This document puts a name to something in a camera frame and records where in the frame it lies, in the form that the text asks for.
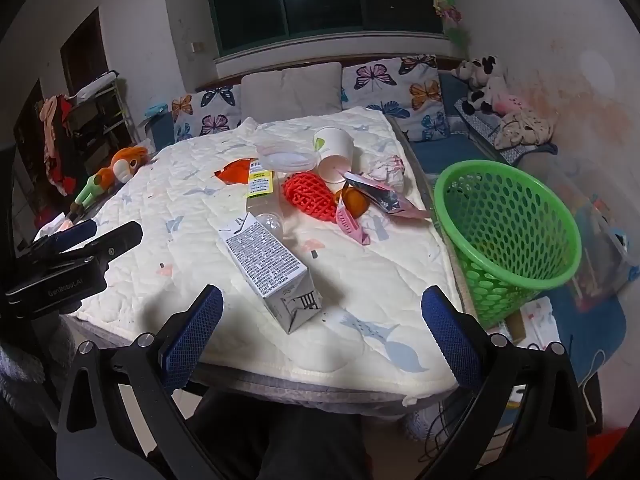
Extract red hanging clothes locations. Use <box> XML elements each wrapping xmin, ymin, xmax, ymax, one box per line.
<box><xmin>40</xmin><ymin>95</ymin><xmax>76</xmax><ymax>196</ymax></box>

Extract red foam fruit net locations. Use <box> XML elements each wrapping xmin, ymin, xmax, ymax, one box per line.
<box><xmin>282</xmin><ymin>171</ymin><xmax>337</xmax><ymax>223</ymax></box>

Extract grey pillow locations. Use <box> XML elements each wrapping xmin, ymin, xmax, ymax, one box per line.
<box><xmin>240</xmin><ymin>62</ymin><xmax>343</xmax><ymax>126</ymax></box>

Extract orange plush toy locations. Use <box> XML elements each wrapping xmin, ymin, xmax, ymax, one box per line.
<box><xmin>109</xmin><ymin>146</ymin><xmax>151</xmax><ymax>184</ymax></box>

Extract red plastic object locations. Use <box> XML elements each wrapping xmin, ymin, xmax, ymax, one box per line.
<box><xmin>585</xmin><ymin>427</ymin><xmax>636</xmax><ymax>480</ymax></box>

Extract green plastic basket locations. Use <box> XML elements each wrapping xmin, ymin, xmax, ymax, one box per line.
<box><xmin>433</xmin><ymin>159</ymin><xmax>583</xmax><ymax>326</ymax></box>

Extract person's left hand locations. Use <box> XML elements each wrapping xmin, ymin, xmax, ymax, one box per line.
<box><xmin>0</xmin><ymin>310</ymin><xmax>78</xmax><ymax>416</ymax></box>

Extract orange snack packet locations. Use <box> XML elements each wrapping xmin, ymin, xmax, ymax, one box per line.
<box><xmin>214</xmin><ymin>157</ymin><xmax>261</xmax><ymax>186</ymax></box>

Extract stack of papers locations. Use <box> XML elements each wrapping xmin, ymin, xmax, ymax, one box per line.
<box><xmin>502</xmin><ymin>296</ymin><xmax>558</xmax><ymax>346</ymax></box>

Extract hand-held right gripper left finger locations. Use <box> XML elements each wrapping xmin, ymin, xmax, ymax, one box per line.
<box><xmin>56</xmin><ymin>284</ymin><xmax>226</xmax><ymax>480</ymax></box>

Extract white paper cup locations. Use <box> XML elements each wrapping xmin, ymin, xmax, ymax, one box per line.
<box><xmin>317</xmin><ymin>152</ymin><xmax>353</xmax><ymax>183</ymax></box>
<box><xmin>313</xmin><ymin>126</ymin><xmax>356</xmax><ymax>158</ymax></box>

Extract small butterfly print pillow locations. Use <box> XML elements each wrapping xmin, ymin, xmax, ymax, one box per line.
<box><xmin>171</xmin><ymin>85</ymin><xmax>243</xmax><ymax>143</ymax></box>

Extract dark brown door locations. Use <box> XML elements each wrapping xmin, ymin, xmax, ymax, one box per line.
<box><xmin>60</xmin><ymin>7</ymin><xmax>108</xmax><ymax>98</ymax></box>

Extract clear plastic tray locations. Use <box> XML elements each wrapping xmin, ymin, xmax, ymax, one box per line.
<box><xmin>254</xmin><ymin>140</ymin><xmax>303</xmax><ymax>156</ymax></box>

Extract metal shelf rack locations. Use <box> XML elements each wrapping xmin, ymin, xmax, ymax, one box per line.
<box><xmin>65</xmin><ymin>72</ymin><xmax>138</xmax><ymax>171</ymax></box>

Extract black white cow plush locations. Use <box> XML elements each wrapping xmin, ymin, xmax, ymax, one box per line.
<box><xmin>461</xmin><ymin>77</ymin><xmax>508</xmax><ymax>116</ymax></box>
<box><xmin>451</xmin><ymin>55</ymin><xmax>508</xmax><ymax>88</ymax></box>

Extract pink plush toy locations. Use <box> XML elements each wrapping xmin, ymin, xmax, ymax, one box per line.
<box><xmin>492</xmin><ymin>92</ymin><xmax>531</xmax><ymax>113</ymax></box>

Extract large butterfly print pillow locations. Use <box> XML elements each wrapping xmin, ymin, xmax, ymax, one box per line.
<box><xmin>341</xmin><ymin>55</ymin><xmax>453</xmax><ymax>143</ymax></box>

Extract white grey drink carton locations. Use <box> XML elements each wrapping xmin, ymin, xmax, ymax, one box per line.
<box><xmin>216</xmin><ymin>212</ymin><xmax>323</xmax><ymax>335</ymax></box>

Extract pink silver snack wrapper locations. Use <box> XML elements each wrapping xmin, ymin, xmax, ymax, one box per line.
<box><xmin>342</xmin><ymin>170</ymin><xmax>432</xmax><ymax>220</ymax></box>

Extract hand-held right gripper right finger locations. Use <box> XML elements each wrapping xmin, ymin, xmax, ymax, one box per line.
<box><xmin>421</xmin><ymin>285</ymin><xmax>588</xmax><ymax>480</ymax></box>

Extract clear round plastic cup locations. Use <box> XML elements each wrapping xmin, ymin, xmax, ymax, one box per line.
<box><xmin>259</xmin><ymin>151</ymin><xmax>321</xmax><ymax>175</ymax></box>

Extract orange-brown fruit peel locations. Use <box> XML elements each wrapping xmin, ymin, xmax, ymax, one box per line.
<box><xmin>334</xmin><ymin>182</ymin><xmax>372</xmax><ymax>220</ymax></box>

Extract white tissue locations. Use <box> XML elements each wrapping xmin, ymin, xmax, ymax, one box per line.
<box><xmin>367</xmin><ymin>154</ymin><xmax>406</xmax><ymax>191</ymax></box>

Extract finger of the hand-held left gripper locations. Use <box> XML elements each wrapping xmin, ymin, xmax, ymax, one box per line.
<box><xmin>75</xmin><ymin>221</ymin><xmax>144</xmax><ymax>267</ymax></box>
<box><xmin>30</xmin><ymin>219</ymin><xmax>98</xmax><ymax>261</ymax></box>

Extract white quilted blanket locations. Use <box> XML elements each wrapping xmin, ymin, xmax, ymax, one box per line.
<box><xmin>75</xmin><ymin>105</ymin><xmax>463</xmax><ymax>408</ymax></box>

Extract beige patterned cloth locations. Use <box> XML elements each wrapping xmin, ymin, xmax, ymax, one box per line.
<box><xmin>495</xmin><ymin>110</ymin><xmax>556</xmax><ymax>151</ymax></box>

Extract dark window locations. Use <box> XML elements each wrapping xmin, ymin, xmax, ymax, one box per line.
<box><xmin>207</xmin><ymin>0</ymin><xmax>446</xmax><ymax>53</ymax></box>

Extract pink striped wrapper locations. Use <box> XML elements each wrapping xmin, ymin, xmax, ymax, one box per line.
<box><xmin>334</xmin><ymin>197</ymin><xmax>372</xmax><ymax>246</ymax></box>

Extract person's dark pants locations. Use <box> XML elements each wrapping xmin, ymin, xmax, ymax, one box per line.
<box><xmin>187</xmin><ymin>390</ymin><xmax>373</xmax><ymax>480</ymax></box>

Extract colourful hanging decoration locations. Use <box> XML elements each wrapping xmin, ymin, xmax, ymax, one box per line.
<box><xmin>432</xmin><ymin>0</ymin><xmax>471</xmax><ymax>53</ymax></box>

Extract clear plastic storage box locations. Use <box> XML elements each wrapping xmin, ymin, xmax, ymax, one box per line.
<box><xmin>520</xmin><ymin>155</ymin><xmax>640</xmax><ymax>306</ymax></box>

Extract green bodied plush doll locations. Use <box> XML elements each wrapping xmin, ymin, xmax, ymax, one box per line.
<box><xmin>67</xmin><ymin>167</ymin><xmax>117</xmax><ymax>216</ymax></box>

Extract clear bottle with yellow label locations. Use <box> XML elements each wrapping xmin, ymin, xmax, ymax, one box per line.
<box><xmin>245</xmin><ymin>159</ymin><xmax>287</xmax><ymax>238</ymax></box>

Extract blue mattress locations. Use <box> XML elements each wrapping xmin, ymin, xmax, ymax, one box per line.
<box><xmin>400</xmin><ymin>72</ymin><xmax>558</xmax><ymax>181</ymax></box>

